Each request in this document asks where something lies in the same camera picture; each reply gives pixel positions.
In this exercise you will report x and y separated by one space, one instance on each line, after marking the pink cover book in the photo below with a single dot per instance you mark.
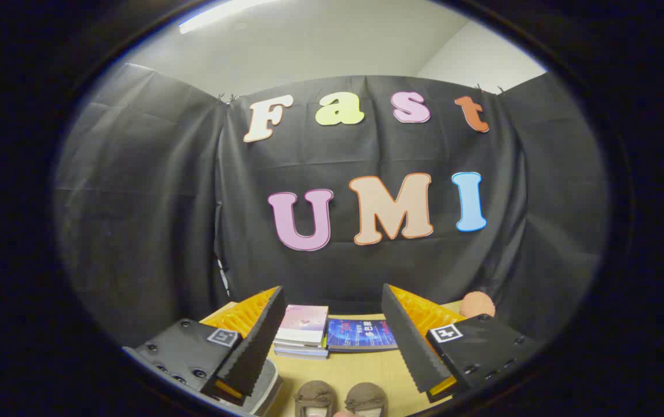
305 321

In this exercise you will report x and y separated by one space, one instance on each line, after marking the orange plush toy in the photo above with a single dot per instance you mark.
476 304

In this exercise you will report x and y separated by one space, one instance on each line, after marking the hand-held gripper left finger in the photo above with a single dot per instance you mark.
256 341

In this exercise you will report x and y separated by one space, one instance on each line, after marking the dark blue cover book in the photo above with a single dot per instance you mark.
360 335

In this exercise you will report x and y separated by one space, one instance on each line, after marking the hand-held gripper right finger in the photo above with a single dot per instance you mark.
410 341

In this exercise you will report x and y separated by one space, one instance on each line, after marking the beige fabric storage box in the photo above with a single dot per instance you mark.
268 389

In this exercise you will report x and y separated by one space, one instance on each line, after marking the light blue book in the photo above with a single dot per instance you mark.
303 354

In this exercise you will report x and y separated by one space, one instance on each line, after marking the white book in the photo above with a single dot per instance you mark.
300 347

